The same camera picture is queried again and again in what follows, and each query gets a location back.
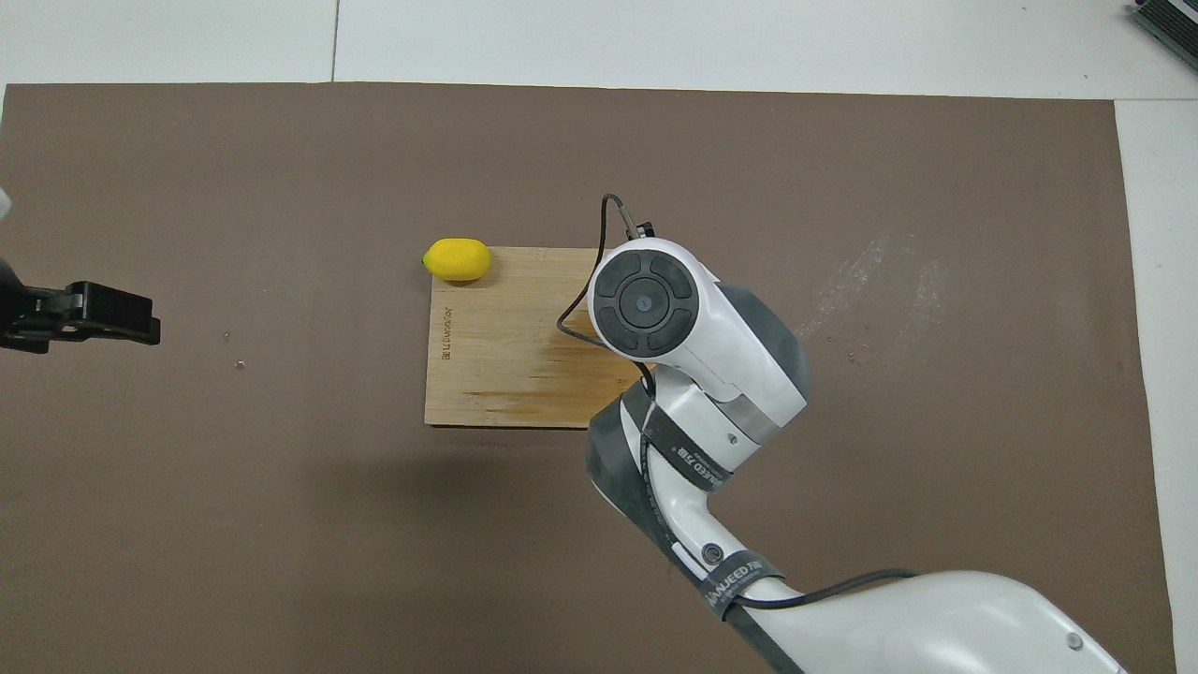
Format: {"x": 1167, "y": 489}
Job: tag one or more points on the brown table mat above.
{"x": 281, "y": 543}

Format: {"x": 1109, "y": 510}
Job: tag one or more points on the yellow lemon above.
{"x": 457, "y": 260}

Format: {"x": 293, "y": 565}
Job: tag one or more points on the dark ribbed device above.
{"x": 1170, "y": 19}

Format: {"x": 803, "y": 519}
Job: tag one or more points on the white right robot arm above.
{"x": 711, "y": 328}

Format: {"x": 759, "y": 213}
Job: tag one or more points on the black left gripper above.
{"x": 33, "y": 318}

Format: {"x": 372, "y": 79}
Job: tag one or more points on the wooden cutting board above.
{"x": 505, "y": 346}

